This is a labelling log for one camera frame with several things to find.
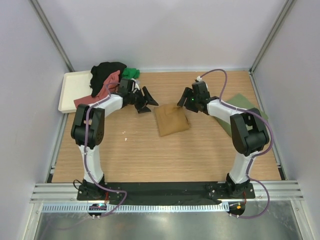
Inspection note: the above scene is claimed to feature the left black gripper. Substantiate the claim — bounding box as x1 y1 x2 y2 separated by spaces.
128 87 158 114

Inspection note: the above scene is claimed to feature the tan brown tank top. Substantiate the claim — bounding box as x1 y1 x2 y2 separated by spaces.
154 103 190 137

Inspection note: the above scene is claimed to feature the olive green printed tank top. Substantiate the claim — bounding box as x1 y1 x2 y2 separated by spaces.
214 93 268 137

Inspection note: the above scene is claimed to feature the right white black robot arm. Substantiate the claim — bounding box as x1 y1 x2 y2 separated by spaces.
177 81 270 198

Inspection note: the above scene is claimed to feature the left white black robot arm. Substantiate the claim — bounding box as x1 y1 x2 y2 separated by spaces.
70 78 159 201

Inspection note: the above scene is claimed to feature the bright green tank top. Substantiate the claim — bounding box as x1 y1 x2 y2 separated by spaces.
121 67 140 79

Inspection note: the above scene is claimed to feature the dusty pink tank top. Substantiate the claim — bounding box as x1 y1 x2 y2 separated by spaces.
73 70 121 108

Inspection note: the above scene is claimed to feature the black tank top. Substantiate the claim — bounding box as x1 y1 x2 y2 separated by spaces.
90 61 127 97

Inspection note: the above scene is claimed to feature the white plastic tray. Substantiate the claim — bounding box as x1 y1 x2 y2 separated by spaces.
58 70 92 114

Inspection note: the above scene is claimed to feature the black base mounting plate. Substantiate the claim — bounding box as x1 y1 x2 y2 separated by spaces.
75 181 256 206

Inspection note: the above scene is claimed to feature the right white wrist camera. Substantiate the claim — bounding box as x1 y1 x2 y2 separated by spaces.
194 76 203 83

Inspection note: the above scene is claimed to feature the slotted white cable duct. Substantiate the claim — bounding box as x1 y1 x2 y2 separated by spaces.
41 202 229 214

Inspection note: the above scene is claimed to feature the aluminium front rail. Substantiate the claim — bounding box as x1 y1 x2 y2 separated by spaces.
30 180 304 203

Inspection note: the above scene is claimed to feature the right aluminium frame post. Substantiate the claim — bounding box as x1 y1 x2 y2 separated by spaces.
249 0 296 75

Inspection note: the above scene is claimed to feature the aluminium frame post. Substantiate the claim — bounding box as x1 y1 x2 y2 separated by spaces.
29 0 75 72
249 0 296 75

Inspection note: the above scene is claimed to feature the left aluminium frame post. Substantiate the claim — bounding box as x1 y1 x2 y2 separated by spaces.
29 0 75 72

